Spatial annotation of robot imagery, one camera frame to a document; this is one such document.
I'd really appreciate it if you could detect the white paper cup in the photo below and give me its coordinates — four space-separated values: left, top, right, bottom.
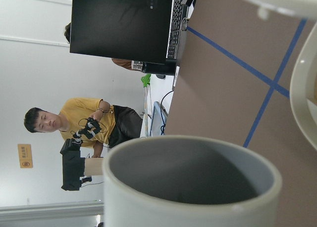
103 136 282 227

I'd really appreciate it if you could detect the black computer mouse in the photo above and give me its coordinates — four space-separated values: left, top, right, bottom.
156 74 165 79

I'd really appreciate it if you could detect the green-tipped grabber stick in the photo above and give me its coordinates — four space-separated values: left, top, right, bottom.
141 74 151 137

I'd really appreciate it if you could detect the black drink bottle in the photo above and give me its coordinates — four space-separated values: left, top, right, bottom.
131 61 176 76

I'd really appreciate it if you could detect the person in yellow shirt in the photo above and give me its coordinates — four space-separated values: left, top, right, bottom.
24 97 143 158

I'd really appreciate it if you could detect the black monitor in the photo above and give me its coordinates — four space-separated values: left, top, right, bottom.
70 0 172 64

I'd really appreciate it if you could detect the black keyboard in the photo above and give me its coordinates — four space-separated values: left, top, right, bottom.
166 0 183 59

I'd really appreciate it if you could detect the white swing-lid bin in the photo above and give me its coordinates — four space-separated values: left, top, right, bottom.
290 25 317 148

